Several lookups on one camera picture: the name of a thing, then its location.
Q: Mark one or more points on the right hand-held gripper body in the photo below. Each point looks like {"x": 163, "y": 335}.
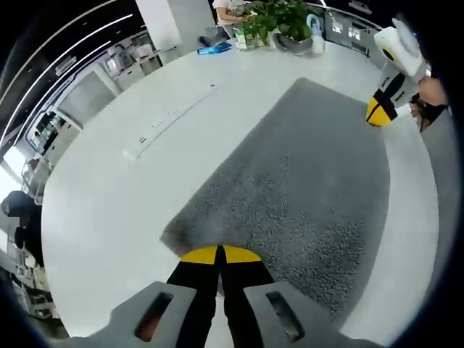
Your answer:
{"x": 398, "y": 50}

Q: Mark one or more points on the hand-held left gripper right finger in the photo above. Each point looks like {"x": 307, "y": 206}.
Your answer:
{"x": 275, "y": 311}

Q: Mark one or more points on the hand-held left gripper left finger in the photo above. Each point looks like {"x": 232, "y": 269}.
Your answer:
{"x": 156, "y": 311}

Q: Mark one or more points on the grey towel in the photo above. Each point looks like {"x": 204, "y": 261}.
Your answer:
{"x": 308, "y": 181}

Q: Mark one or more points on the person's right hand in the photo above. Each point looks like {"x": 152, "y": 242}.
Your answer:
{"x": 433, "y": 92}

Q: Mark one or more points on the white table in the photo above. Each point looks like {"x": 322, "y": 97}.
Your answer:
{"x": 127, "y": 217}

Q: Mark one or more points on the potted green plant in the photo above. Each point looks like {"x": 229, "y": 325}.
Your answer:
{"x": 279, "y": 18}

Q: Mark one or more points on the green white carton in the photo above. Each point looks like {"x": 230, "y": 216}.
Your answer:
{"x": 242, "y": 40}

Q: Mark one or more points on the blue packet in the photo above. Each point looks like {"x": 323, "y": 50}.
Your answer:
{"x": 214, "y": 49}

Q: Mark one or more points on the white built-in power strip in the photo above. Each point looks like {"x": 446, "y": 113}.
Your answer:
{"x": 170, "y": 116}

